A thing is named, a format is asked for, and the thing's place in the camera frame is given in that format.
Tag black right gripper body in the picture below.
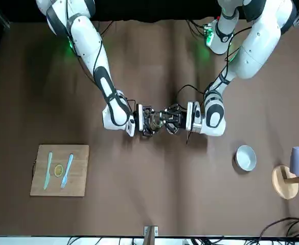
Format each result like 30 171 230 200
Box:
142 103 154 139

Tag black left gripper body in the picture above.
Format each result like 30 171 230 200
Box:
176 107 188 132

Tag white round bowl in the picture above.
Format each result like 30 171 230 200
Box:
235 144 257 172

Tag wooden cutting board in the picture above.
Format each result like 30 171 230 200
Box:
29 144 90 198

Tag light blue plastic fork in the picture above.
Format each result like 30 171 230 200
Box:
60 153 74 189

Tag yellow lemon slice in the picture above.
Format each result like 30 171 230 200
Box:
53 163 64 177

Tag pale green plastic knife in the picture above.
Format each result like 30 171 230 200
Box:
43 151 53 190

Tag wooden mug stand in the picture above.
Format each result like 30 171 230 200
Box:
271 164 299 200

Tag purple cup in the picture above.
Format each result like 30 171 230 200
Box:
289 146 299 178

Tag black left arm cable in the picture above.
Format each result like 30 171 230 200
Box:
176 84 218 108

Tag aluminium profile post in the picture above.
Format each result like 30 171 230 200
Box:
143 225 159 245

